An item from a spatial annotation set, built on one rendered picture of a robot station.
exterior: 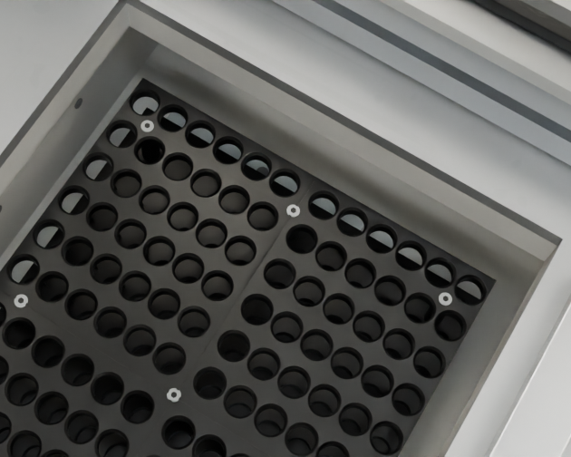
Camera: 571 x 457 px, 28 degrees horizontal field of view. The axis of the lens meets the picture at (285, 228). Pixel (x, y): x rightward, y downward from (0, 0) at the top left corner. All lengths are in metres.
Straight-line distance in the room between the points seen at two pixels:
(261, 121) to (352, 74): 0.12
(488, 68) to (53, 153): 0.21
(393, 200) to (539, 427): 0.18
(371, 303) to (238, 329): 0.06
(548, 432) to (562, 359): 0.03
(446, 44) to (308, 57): 0.06
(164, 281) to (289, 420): 0.08
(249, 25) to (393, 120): 0.07
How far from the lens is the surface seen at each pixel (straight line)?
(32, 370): 0.47
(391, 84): 0.46
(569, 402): 0.42
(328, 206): 0.54
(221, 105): 0.57
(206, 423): 0.46
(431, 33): 0.43
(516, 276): 0.56
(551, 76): 0.42
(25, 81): 0.46
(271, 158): 0.49
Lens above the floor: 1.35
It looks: 70 degrees down
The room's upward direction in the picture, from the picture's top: 9 degrees clockwise
